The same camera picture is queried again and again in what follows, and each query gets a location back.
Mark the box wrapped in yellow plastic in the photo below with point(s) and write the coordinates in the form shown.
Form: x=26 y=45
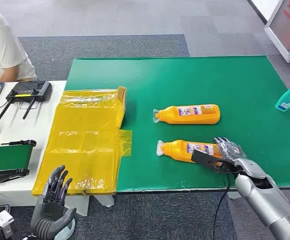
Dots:
x=85 y=142

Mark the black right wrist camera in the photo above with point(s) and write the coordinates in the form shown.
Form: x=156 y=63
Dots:
x=210 y=161

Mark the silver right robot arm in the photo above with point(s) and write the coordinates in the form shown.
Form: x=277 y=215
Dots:
x=267 y=202

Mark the green table mat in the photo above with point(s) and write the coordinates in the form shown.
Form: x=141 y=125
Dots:
x=185 y=82

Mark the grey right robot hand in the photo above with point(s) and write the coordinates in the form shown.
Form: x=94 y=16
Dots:
x=229 y=149

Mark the teal plastic bottle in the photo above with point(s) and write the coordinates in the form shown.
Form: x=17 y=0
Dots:
x=288 y=97

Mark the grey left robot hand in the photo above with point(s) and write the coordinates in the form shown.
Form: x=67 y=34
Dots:
x=51 y=212

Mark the white red sign board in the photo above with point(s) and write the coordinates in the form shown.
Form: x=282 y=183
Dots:
x=287 y=26

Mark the green belt conveyor black frame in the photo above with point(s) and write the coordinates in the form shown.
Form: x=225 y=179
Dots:
x=5 y=158

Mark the orange bottle with clear cap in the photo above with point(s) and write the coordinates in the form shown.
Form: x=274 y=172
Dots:
x=177 y=149
x=189 y=115

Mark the white slipper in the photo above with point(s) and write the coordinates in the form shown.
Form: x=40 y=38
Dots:
x=69 y=232

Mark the white table foot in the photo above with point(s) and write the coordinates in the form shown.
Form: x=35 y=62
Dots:
x=104 y=200
x=236 y=194

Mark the black remote controller with antennas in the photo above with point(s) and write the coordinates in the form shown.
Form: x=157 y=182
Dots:
x=29 y=90

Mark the person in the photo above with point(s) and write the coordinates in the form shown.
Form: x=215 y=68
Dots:
x=0 y=43

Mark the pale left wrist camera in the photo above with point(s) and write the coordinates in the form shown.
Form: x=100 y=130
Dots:
x=3 y=223

